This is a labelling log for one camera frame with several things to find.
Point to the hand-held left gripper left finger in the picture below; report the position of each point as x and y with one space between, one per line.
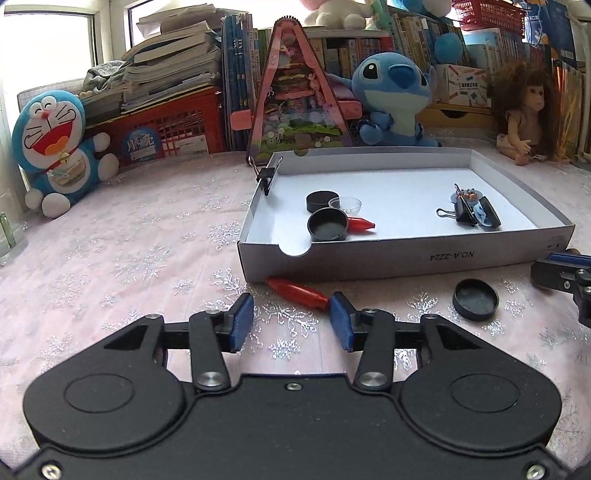
241 323

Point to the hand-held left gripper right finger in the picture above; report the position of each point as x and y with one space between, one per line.
340 323

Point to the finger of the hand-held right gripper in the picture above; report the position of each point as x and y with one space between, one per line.
568 259
585 290

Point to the red pointed crayon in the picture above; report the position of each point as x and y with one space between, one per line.
298 293
362 225

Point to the black round cap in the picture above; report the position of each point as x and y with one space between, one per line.
475 300
318 201
327 228

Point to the small light blue ornament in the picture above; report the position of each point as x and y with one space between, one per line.
481 213

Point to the clear round plastic lid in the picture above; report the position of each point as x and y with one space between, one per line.
348 203

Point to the white cardboard box tray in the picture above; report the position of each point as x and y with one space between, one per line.
406 194

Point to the pink snowflake tablecloth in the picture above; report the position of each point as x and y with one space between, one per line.
138 258

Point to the brown haired doll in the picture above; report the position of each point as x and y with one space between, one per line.
526 101

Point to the wooden drawer box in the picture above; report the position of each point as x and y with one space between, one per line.
455 117

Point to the white printed carton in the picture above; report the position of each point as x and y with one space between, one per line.
461 87

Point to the pink pencil case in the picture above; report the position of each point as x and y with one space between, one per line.
240 120

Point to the large red plastic basket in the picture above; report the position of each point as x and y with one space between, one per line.
194 124

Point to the pink triangular toy case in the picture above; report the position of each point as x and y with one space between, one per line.
295 115

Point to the row of shelf books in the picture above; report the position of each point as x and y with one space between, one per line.
508 46

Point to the clear plastic cup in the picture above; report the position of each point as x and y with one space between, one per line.
16 251

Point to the blue ball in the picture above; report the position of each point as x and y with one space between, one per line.
448 48

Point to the blue alien plush toy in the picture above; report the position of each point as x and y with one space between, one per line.
388 83

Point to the green stick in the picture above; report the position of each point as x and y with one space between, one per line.
6 230

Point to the small red plastic basket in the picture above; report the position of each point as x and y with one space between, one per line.
489 14

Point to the row of blue thin books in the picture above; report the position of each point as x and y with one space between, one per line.
238 64

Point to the blue cat plush toy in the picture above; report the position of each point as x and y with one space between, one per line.
51 138

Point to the stack of papers and booklets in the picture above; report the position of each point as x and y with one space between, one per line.
175 55

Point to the grey cloth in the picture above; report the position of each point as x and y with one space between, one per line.
104 74

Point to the white plush toy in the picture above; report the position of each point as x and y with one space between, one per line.
332 11

